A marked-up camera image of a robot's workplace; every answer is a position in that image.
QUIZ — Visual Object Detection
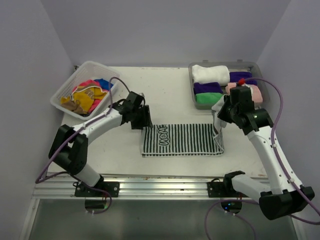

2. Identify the green white striped towel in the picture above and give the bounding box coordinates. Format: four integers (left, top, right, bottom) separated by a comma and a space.
140, 95, 226, 158

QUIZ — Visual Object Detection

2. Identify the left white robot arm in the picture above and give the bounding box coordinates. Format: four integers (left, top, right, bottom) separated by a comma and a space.
48, 91, 152, 198

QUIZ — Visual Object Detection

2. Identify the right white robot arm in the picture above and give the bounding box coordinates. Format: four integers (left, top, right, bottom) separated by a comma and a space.
211, 86, 315, 220

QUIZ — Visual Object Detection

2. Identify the pink rolled towel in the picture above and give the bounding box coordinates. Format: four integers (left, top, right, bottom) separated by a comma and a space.
225, 82, 263, 106

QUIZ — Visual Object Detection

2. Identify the purple rolled towel back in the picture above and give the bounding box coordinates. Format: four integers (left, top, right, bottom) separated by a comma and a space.
229, 71, 258, 86

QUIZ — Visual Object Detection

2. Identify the purple rolled towel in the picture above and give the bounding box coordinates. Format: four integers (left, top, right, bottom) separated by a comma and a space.
229, 71, 258, 86
193, 82, 223, 95

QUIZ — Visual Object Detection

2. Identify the purple rolled towel front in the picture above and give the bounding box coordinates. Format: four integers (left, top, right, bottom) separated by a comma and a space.
193, 82, 223, 95

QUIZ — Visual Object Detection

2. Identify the green rolled towel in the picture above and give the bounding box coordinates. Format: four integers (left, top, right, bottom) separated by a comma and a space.
195, 92, 224, 104

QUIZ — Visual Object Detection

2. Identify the blue towel in basket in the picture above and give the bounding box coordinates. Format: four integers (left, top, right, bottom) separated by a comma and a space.
94, 78, 114, 91

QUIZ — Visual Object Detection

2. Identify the white rolled towel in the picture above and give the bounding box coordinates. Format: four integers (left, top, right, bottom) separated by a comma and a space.
191, 64, 230, 86

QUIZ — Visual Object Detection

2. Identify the grey plastic tray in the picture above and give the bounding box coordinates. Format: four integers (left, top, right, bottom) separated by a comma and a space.
188, 60, 270, 110

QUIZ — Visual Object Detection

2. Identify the yellow brown towel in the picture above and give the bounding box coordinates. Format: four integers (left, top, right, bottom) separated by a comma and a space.
60, 84, 109, 115

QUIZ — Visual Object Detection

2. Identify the white perforated plastic basket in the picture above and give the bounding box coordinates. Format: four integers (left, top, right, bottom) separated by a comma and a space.
50, 61, 121, 121

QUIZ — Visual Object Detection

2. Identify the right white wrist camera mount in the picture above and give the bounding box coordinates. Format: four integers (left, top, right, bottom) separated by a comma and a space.
236, 78, 253, 91

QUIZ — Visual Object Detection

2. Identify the aluminium mounting rail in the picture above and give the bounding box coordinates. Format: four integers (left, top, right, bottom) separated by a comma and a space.
32, 174, 214, 200

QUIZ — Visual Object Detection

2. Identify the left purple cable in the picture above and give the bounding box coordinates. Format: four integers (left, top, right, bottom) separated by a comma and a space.
34, 76, 133, 215

